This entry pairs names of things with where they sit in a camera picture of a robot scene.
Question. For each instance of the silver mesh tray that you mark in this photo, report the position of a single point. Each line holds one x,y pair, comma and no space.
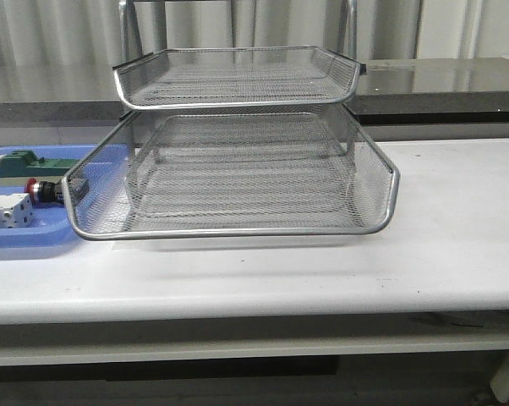
188,78
266,171

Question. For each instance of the red emergency stop button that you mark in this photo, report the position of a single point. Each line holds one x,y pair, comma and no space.
46,192

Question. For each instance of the silver top mesh tray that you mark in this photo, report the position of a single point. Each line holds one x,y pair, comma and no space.
188,78

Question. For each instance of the blue plastic tray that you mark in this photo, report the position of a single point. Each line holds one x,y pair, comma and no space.
50,225

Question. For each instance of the green terminal block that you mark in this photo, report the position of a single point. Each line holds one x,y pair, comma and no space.
17,167

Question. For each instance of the white circuit breaker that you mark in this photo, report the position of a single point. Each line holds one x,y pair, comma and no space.
16,211

